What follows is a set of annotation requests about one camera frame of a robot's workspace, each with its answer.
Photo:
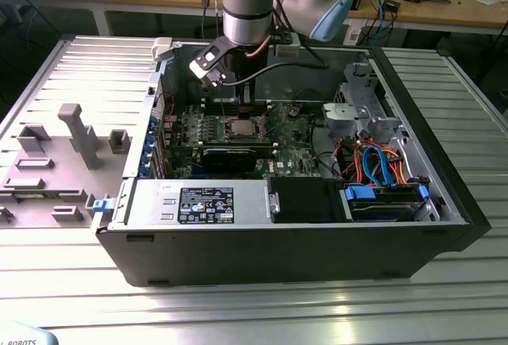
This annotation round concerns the small black adapter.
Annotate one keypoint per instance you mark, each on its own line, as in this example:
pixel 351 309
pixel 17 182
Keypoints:
pixel 393 6

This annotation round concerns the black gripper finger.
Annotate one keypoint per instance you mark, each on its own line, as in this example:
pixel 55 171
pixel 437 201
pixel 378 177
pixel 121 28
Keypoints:
pixel 251 99

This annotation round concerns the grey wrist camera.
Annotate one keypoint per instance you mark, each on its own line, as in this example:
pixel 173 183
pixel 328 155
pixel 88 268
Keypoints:
pixel 289 48

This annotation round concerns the black PC case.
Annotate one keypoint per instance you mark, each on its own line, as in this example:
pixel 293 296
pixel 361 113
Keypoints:
pixel 258 257

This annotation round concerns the silver power supply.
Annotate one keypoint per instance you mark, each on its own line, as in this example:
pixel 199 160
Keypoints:
pixel 151 202

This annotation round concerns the white label card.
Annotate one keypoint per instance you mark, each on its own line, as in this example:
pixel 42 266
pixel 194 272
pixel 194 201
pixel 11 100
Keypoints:
pixel 353 37

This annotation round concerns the silver CPU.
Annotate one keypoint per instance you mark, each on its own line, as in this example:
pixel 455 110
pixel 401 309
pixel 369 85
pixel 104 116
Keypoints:
pixel 242 127

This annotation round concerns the coin cell battery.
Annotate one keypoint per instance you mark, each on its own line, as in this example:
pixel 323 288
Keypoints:
pixel 293 112

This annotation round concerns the CPU socket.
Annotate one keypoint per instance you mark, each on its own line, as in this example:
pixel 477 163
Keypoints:
pixel 227 135

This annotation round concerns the black graphics card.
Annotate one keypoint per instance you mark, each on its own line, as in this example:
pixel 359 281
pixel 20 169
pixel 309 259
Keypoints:
pixel 228 160

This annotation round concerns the hard disk in blue carrier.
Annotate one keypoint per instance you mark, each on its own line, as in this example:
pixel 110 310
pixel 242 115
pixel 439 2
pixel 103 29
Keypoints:
pixel 381 212

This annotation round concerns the silver metal drive cage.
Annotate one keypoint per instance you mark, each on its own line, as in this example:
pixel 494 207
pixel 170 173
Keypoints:
pixel 359 79

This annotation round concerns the wooden workbench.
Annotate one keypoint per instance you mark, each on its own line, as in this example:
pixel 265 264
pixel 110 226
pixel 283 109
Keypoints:
pixel 436 14

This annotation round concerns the blue card retainer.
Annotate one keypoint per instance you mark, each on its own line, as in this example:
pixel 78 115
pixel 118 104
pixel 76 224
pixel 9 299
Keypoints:
pixel 147 150

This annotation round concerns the blue plastic clip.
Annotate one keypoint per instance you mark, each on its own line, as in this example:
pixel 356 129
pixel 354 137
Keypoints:
pixel 101 205

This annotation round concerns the RAM slot bank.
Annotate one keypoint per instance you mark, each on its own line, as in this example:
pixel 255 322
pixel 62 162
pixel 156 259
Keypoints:
pixel 238 147
pixel 216 109

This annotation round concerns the white plastic case latch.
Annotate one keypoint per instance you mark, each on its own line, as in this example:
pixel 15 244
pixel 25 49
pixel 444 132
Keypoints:
pixel 162 48

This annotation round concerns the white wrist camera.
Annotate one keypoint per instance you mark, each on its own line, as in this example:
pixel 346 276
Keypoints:
pixel 202 63

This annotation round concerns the green motherboard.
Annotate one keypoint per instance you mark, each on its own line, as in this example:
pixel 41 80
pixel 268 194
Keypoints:
pixel 293 150

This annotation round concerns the metal locking lever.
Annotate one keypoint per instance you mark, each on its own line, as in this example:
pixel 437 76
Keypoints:
pixel 223 103
pixel 275 128

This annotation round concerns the grey parts rack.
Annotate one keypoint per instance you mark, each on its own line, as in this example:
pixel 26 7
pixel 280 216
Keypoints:
pixel 51 186

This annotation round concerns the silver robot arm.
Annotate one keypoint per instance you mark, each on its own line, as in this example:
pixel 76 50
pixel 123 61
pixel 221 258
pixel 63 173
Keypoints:
pixel 246 4

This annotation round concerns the silver metal bracket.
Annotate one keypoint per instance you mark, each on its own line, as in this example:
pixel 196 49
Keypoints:
pixel 337 117

